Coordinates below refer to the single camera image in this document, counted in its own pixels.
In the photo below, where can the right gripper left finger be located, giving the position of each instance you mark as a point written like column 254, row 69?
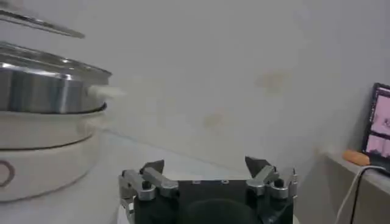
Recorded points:
column 152, row 184

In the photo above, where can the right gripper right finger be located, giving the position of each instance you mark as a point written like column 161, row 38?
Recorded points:
column 265, row 181

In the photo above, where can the round glass lid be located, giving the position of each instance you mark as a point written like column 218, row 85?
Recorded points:
column 45, row 25

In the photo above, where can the orange oval object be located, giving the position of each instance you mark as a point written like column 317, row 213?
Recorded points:
column 356, row 157

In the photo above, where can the white electric cooking pot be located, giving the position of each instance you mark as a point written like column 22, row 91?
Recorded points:
column 45, row 164

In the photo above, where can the laptop with pale windows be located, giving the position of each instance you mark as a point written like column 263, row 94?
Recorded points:
column 379, row 128

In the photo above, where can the perforated steel steamer basket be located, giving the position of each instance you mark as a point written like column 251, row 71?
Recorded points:
column 45, row 88

